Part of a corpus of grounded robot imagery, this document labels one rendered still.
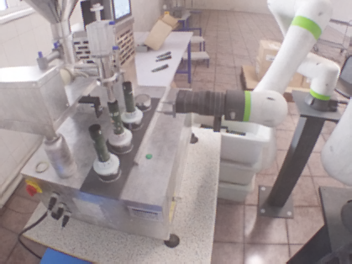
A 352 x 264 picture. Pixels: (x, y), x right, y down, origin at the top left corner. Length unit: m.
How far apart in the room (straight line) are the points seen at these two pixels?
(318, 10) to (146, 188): 0.80
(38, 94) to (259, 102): 0.55
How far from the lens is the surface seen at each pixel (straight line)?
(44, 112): 0.54
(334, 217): 0.79
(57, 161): 0.64
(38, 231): 0.98
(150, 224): 0.68
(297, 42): 0.82
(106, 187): 0.61
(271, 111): 0.64
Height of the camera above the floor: 1.50
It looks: 37 degrees down
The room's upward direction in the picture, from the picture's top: 2 degrees counter-clockwise
